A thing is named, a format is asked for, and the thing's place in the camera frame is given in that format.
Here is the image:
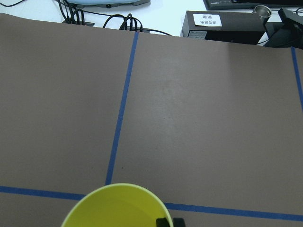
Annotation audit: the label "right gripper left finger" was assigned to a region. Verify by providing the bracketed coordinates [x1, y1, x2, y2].
[156, 218, 169, 227]

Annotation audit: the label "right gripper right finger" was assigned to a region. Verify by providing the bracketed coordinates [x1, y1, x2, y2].
[173, 218, 186, 227]

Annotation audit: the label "yellow plastic cup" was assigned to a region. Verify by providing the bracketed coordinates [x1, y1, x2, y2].
[62, 183, 173, 227]

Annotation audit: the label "black box with label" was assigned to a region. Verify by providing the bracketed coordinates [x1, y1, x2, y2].
[182, 11, 266, 45]

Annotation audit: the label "black keyboard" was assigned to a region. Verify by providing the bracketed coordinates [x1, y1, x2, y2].
[203, 0, 303, 10]

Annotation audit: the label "black monitor stand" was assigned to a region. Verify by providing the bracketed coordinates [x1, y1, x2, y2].
[264, 8, 303, 49]

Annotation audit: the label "black water bottle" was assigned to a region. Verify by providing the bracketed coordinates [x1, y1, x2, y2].
[253, 5, 272, 24]

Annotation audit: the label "black power strip cables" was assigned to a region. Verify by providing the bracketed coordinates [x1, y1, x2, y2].
[54, 0, 172, 36]

